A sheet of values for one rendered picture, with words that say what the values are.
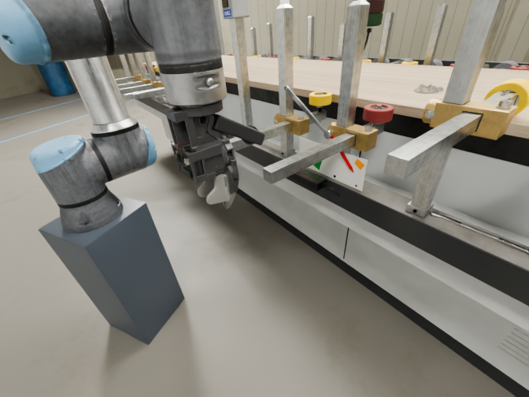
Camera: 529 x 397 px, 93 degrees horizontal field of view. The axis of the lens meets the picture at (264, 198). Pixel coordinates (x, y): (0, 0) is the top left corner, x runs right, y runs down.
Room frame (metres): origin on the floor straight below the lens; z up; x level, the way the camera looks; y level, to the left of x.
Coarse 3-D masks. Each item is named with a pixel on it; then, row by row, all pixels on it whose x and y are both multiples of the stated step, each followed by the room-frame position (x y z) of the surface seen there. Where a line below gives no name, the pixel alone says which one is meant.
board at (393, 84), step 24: (264, 72) 1.60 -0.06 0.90; (312, 72) 1.47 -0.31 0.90; (336, 72) 1.40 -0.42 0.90; (384, 72) 1.29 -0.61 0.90; (408, 72) 1.24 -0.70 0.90; (432, 72) 1.20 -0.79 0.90; (480, 72) 1.11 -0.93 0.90; (504, 72) 1.08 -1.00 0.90; (528, 72) 1.04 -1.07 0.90; (336, 96) 0.94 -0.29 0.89; (360, 96) 0.89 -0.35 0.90; (384, 96) 0.86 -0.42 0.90; (408, 96) 0.84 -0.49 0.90; (432, 96) 0.82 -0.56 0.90; (480, 96) 0.77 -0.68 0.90; (528, 120) 0.55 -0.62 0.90
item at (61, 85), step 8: (48, 64) 7.12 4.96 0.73; (56, 64) 7.24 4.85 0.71; (48, 72) 7.09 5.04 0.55; (56, 72) 7.17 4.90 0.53; (64, 72) 7.33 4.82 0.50; (48, 80) 7.09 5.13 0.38; (56, 80) 7.12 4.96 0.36; (64, 80) 7.24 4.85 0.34; (56, 88) 7.10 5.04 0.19; (64, 88) 7.17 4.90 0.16; (72, 88) 7.39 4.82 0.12; (56, 96) 7.11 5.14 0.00
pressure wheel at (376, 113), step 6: (366, 108) 0.73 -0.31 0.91; (372, 108) 0.73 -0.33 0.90; (378, 108) 0.72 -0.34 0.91; (384, 108) 0.72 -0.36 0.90; (390, 108) 0.71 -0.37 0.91; (366, 114) 0.72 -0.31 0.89; (372, 114) 0.70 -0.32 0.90; (378, 114) 0.69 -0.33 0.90; (384, 114) 0.69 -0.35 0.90; (390, 114) 0.69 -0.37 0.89; (366, 120) 0.71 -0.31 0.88; (372, 120) 0.70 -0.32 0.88; (378, 120) 0.69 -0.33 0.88; (384, 120) 0.69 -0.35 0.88; (390, 120) 0.70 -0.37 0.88
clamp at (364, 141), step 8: (328, 128) 0.73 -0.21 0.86; (336, 128) 0.70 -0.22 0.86; (344, 128) 0.68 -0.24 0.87; (352, 128) 0.67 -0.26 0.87; (360, 128) 0.66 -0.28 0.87; (336, 136) 0.70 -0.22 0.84; (360, 136) 0.64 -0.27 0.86; (368, 136) 0.62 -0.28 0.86; (376, 136) 0.64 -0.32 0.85; (360, 144) 0.63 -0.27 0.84; (368, 144) 0.63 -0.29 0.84
